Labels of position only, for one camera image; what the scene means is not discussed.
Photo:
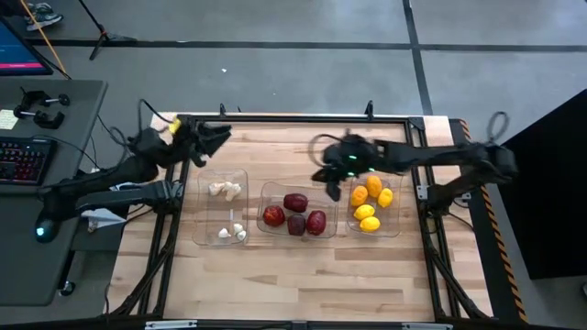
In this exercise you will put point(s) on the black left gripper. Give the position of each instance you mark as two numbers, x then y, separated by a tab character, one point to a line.
191	139

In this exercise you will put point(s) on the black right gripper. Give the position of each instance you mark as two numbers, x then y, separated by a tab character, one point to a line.
346	160

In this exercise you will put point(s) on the orange-yellow lemon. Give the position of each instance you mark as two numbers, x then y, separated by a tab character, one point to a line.
374	185
359	195

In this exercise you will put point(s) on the yellow lemon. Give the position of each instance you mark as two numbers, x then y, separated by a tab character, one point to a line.
369	224
385	197
364	212

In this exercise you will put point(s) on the white garlic bulb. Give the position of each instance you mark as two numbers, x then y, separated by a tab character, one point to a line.
214	188
237	227
233	191
241	235
224	233

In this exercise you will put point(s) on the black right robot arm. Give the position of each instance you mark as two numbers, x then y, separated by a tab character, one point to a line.
435	156

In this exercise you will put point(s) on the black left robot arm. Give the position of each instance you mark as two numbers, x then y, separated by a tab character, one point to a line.
137	158

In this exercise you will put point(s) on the clear plastic basket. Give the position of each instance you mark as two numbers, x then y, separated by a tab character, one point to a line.
392	220
220	211
321	201

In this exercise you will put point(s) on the yellow tag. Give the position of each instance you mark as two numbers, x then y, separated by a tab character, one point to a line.
174	125

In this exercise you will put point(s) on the white paper sheet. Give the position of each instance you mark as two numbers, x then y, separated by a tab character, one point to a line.
103	219

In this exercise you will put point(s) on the black tripod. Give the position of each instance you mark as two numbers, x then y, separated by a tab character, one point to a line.
103	34

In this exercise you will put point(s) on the black C-clamp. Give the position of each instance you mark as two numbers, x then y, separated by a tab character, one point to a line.
39	118
41	98

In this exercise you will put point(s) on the backlit black keyboard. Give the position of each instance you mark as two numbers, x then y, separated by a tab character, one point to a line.
23	160

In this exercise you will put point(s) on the black computer mouse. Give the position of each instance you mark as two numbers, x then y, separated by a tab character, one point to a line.
45	231

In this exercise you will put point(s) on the yellow black hazard tape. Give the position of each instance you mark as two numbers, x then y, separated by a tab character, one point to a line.
505	261

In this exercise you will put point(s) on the pale yellow sticky note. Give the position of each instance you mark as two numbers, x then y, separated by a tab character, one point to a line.
7	119

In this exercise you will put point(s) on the black desk caster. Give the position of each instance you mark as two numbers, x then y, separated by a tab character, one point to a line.
68	288

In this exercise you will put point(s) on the person's shoe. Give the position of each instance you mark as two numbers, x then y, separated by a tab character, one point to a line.
43	16

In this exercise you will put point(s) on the grey desk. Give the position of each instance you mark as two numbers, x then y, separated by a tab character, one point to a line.
46	266

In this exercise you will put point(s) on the blue computer monitor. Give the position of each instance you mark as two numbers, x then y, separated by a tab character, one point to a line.
18	50

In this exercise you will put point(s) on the black panel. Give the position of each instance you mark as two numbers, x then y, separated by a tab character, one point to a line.
550	192

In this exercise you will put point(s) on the black aluminium rig frame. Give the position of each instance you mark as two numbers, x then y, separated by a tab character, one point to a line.
298	120

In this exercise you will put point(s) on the white metal bracket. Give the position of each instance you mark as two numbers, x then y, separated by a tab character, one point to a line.
426	326
169	325
422	191

